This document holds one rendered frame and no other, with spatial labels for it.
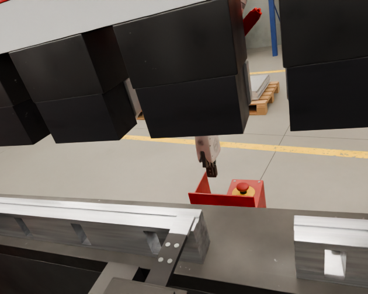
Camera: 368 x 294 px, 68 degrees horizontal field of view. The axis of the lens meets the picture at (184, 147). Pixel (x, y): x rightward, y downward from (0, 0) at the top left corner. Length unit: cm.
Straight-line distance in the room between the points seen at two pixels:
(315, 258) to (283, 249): 10
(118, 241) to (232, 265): 26
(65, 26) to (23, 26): 7
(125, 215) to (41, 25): 40
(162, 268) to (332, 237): 27
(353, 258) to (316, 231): 6
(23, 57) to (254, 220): 55
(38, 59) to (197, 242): 42
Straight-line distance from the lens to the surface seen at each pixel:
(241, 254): 61
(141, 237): 61
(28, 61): 50
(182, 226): 50
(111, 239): 67
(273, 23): 606
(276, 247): 62
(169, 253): 47
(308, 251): 52
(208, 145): 81
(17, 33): 50
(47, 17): 45
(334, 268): 58
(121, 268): 66
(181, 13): 34
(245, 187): 87
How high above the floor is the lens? 134
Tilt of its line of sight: 27 degrees down
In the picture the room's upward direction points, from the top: 15 degrees counter-clockwise
